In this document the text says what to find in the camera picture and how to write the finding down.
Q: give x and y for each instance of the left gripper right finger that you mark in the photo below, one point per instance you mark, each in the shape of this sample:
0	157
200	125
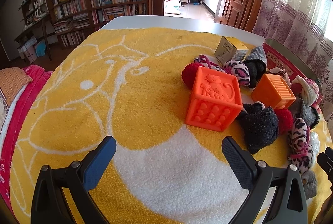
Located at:
288	204

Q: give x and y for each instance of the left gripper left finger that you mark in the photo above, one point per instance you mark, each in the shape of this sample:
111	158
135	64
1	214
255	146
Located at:
49	204

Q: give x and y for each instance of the leopard plush toy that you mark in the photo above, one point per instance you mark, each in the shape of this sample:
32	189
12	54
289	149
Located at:
233	67
301	150

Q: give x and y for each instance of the red pompom ball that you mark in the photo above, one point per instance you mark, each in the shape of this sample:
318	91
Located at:
189	74
285	120

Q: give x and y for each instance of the white pink fuzzy sock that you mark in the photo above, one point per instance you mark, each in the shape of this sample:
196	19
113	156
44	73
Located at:
306	89

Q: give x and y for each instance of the black fuzzy sock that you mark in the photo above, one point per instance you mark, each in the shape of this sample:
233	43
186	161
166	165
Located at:
259	124

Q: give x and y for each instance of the orange ribbed cube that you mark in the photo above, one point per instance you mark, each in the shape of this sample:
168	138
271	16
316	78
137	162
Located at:
273	91

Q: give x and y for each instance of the beige pink cloth bundle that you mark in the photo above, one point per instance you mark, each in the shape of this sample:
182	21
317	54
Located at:
280	71

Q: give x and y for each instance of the grey black sock roll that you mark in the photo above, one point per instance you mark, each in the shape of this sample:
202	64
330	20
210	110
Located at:
256	63

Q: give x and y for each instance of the large orange cat cube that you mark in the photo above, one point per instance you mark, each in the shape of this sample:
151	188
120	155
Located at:
215	100

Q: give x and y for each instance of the yellow cardboard box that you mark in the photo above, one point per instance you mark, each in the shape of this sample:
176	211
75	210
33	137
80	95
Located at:
230	48

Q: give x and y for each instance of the red biscuit tin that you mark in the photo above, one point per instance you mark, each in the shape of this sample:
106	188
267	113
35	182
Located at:
277	54

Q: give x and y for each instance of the pink red bedding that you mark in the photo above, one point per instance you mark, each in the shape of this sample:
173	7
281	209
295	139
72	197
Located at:
19	90

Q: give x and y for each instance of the yellow white towel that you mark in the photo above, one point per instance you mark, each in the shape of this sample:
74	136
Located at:
128	84

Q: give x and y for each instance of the purple patterned curtain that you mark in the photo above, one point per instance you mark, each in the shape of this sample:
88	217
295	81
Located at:
305	28

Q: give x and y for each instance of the small dark shelf unit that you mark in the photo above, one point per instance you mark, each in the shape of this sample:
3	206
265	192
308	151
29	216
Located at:
35	15

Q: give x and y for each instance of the large wooden bookshelf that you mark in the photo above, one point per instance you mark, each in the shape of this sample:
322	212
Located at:
74	20

